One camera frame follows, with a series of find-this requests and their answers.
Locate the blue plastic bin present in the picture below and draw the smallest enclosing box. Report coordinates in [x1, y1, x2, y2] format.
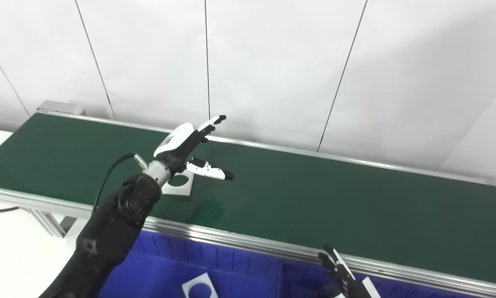
[98, 230, 282, 298]
[278, 260, 480, 298]

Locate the green conveyor belt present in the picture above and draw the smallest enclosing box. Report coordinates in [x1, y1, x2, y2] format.
[0, 109, 496, 298]
[0, 113, 496, 286]

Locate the white square part round hole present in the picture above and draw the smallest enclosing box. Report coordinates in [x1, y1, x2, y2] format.
[182, 273, 219, 298]
[162, 171, 195, 197]

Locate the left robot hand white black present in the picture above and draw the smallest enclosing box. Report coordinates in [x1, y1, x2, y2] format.
[153, 115, 235, 181]

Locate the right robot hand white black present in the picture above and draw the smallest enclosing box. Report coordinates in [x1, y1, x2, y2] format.
[317, 245, 381, 298]

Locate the aluminium conveyor leg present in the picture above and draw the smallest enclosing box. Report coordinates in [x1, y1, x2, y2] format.
[21, 206, 78, 239]

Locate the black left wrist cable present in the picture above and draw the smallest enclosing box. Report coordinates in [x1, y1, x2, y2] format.
[91, 152, 149, 216]

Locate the grey conveyor motor box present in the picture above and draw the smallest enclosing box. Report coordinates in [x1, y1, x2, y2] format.
[37, 101, 86, 117]

